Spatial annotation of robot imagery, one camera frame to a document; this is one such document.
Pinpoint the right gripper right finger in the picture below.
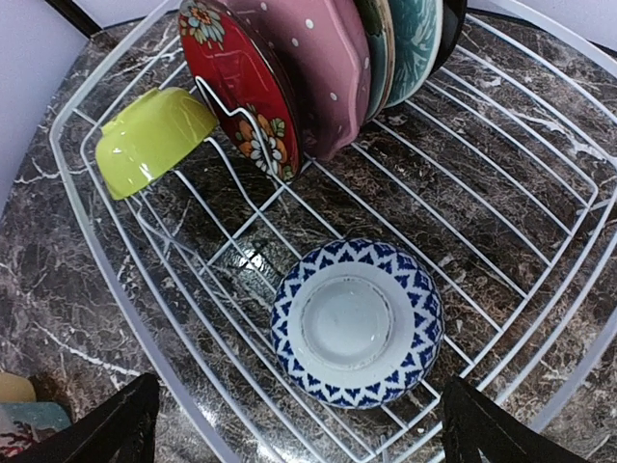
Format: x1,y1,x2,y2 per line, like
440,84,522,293
441,376,585,463

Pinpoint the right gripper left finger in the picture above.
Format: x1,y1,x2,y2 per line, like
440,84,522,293
5,373,160,462

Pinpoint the white patterned mug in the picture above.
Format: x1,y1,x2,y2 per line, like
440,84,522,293
0,402,71,462

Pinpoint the blue and white bowl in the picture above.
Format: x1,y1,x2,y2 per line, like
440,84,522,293
270,238,444,410

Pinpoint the lime green bowl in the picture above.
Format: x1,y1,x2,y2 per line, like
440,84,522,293
95,87,218,201

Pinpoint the red floral plate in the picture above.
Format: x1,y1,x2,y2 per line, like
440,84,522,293
178,1,303,182

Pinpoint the red and teal plate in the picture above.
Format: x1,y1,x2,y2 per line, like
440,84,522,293
386,0,443,107

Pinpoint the pink dotted scalloped plate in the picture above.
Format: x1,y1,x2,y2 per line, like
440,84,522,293
226,0,371,161

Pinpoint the black plate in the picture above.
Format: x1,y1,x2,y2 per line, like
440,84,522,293
430,0,468,74

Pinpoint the light teal plate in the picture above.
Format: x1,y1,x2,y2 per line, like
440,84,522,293
355,0,395,122

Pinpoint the white wire dish rack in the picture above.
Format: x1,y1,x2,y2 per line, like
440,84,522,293
49,1,616,462

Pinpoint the black left frame post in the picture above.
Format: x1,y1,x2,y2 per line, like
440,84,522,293
45,0,102,38

